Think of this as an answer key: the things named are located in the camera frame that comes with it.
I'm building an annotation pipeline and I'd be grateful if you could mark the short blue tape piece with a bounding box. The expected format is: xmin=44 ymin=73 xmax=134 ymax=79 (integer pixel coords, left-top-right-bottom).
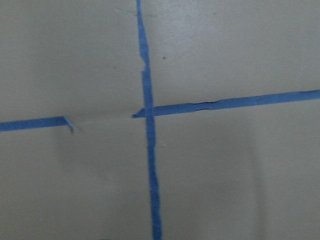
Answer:
xmin=0 ymin=116 xmax=74 ymax=133

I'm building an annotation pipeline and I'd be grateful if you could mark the crossing blue tape strip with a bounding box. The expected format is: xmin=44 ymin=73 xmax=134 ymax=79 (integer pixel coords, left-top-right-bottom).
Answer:
xmin=136 ymin=0 xmax=163 ymax=240

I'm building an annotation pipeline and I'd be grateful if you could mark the long blue tape strip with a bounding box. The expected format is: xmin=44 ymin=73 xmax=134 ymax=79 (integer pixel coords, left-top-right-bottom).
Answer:
xmin=131 ymin=89 xmax=320 ymax=119

